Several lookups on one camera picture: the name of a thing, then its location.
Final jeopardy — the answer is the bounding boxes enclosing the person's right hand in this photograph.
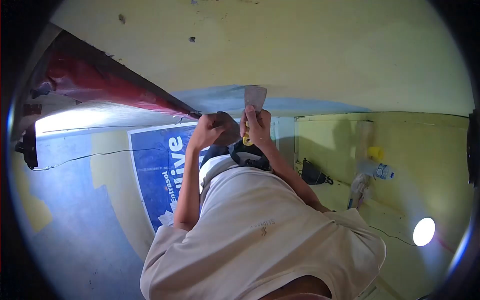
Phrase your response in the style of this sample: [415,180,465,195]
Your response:
[239,104,273,148]

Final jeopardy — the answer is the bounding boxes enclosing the person's left hand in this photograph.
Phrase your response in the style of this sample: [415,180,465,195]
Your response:
[187,112,227,151]

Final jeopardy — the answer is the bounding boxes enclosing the person's right thumb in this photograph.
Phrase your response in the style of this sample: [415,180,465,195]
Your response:
[245,104,260,127]

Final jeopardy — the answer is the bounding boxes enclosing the person's left fingers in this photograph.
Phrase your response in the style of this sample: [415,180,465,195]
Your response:
[199,112,227,134]

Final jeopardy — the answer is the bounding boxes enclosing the yellow handled putty knife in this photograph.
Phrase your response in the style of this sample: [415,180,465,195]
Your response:
[242,85,268,147]

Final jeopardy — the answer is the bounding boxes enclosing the person's legs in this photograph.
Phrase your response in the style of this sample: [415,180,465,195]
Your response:
[202,144,231,168]

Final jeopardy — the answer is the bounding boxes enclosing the blue printed banner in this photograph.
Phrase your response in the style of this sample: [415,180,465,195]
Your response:
[127,121,211,234]

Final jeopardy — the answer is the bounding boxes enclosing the black pouch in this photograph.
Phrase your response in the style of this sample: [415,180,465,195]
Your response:
[299,158,334,186]

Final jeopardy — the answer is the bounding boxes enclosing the person's body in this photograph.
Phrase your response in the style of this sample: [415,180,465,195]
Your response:
[140,153,387,300]

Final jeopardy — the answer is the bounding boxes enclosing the red tarp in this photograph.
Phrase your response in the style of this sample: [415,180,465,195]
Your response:
[29,30,202,121]

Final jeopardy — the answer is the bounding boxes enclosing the white plastic bag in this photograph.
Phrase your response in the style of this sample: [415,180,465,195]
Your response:
[347,173,373,210]

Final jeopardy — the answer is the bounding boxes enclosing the yellow cup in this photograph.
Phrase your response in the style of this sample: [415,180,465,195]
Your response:
[367,146,385,163]

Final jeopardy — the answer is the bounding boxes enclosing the clear plastic water bottle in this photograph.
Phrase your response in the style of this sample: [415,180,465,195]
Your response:
[357,159,395,181]

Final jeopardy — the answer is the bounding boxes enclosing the glowing light bulb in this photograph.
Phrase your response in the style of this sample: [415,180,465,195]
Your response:
[412,217,436,247]

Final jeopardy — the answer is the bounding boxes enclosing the thin black cable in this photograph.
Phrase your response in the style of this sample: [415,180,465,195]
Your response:
[367,224,416,247]
[29,148,167,172]

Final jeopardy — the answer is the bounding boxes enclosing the black wall fixture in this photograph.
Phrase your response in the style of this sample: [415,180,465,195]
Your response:
[14,123,39,169]

